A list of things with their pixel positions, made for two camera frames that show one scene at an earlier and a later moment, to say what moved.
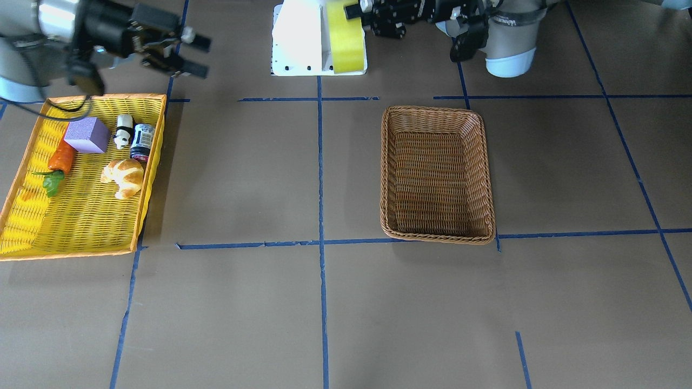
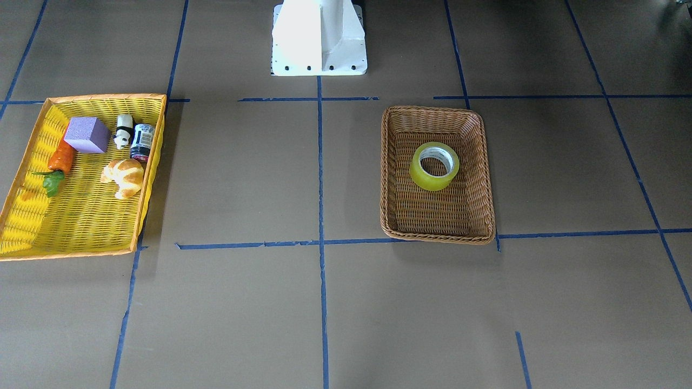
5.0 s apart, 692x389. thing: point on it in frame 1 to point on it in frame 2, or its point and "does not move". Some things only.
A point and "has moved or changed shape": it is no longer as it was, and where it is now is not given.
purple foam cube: x=87 y=135 does not move
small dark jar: x=140 y=147 does not move
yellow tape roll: x=346 y=37 has moved or changed shape
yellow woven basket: x=82 y=189 does not move
